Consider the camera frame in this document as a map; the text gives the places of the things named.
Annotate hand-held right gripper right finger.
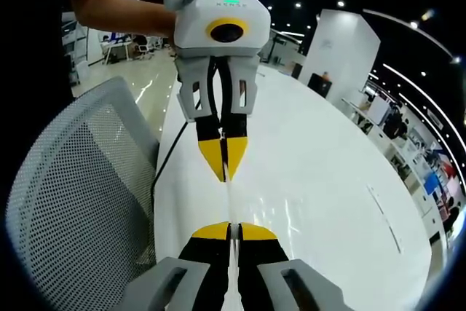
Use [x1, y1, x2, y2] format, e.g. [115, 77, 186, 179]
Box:
[238, 221, 350, 311]

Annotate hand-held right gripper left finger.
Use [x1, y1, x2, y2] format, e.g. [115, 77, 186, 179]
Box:
[119, 221, 232, 311]

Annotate black box by pillar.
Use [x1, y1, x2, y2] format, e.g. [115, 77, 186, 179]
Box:
[307, 72, 333, 98]

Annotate white square pillar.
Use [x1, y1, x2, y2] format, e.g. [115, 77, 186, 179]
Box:
[297, 8, 382, 101]

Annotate grey mesh office chair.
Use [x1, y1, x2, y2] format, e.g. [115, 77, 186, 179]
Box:
[5, 76, 162, 311]

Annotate row of white desks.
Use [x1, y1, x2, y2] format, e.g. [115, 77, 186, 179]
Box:
[341, 84, 459, 250]

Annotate black cable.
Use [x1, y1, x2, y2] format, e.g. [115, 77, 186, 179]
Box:
[150, 98, 202, 219]

